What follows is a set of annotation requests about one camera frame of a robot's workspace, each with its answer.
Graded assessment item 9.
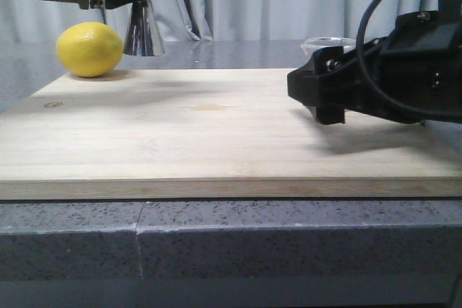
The wooden cutting board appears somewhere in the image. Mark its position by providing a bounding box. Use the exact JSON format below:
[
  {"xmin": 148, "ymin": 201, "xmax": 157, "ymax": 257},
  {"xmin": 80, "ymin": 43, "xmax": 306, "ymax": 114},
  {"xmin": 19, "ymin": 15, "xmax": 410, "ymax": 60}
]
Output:
[{"xmin": 1, "ymin": 69, "xmax": 461, "ymax": 201}]

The grey curtain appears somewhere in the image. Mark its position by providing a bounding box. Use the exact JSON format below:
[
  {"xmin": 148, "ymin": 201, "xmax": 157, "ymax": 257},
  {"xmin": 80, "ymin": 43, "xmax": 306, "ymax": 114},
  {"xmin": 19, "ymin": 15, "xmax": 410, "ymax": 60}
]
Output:
[{"xmin": 1, "ymin": 0, "xmax": 438, "ymax": 43}]

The steel double jigger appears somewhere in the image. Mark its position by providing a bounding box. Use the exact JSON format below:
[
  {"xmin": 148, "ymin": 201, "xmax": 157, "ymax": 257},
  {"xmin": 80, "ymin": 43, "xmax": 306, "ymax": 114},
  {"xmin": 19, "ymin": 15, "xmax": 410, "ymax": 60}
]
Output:
[{"xmin": 123, "ymin": 0, "xmax": 165, "ymax": 56}]

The clear glass beaker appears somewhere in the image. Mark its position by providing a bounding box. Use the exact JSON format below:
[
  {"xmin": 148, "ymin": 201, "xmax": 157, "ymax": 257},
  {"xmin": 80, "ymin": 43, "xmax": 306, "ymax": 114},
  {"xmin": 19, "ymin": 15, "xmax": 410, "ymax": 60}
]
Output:
[{"xmin": 300, "ymin": 37, "xmax": 356, "ymax": 58}]

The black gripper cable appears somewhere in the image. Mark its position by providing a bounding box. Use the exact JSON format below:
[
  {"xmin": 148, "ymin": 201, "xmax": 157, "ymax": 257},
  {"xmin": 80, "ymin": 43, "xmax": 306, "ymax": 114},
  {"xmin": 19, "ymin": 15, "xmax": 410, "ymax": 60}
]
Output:
[{"xmin": 355, "ymin": 0, "xmax": 462, "ymax": 120}]

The yellow lemon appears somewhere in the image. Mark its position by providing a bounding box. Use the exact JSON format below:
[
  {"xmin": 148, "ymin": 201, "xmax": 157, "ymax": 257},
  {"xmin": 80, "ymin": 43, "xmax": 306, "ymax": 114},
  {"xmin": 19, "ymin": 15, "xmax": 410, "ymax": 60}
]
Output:
[{"xmin": 56, "ymin": 22, "xmax": 123, "ymax": 77}]

